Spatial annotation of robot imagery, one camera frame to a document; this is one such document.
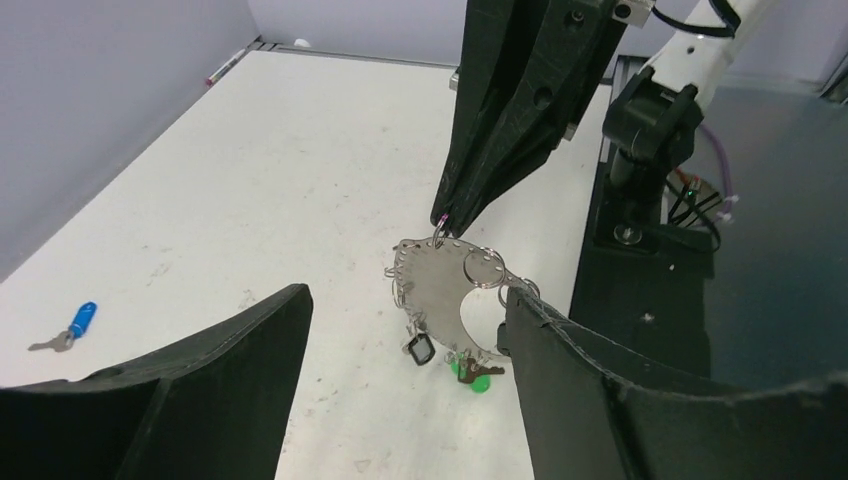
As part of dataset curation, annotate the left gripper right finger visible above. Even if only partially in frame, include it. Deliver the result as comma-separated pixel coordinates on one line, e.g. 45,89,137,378
505,288,847,479

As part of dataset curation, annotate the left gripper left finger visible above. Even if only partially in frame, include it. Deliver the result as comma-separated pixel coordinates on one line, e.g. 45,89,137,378
1,284,313,479

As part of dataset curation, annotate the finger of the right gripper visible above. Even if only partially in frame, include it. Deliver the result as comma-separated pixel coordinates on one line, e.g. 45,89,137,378
450,22,626,237
430,1,550,229

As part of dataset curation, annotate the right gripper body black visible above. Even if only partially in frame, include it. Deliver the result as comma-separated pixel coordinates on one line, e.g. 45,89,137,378
464,1,655,30

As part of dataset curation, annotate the key with blue tag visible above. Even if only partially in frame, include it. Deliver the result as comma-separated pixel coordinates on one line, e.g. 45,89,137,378
28,302,98,353

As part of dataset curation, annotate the metal key organizer plate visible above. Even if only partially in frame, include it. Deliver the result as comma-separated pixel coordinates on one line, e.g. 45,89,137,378
384,214,540,368

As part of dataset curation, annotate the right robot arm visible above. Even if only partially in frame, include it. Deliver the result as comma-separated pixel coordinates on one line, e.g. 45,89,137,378
430,1,771,241

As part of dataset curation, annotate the green key tag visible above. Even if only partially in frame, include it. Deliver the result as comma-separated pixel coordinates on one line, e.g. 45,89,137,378
450,356,491,394

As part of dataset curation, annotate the black key tag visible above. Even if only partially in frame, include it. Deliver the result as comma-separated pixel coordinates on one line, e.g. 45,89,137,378
402,333,436,366

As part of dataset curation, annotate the marker pen red cap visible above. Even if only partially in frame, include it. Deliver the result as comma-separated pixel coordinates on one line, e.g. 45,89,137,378
205,48,247,87

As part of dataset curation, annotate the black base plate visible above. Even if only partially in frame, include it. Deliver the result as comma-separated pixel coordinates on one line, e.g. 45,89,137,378
569,163,714,392

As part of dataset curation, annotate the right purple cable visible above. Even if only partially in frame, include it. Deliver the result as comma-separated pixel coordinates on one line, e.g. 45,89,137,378
698,122,740,223

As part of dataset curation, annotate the aluminium frame rail back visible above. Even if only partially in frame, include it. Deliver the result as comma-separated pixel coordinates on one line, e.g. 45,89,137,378
246,37,458,71

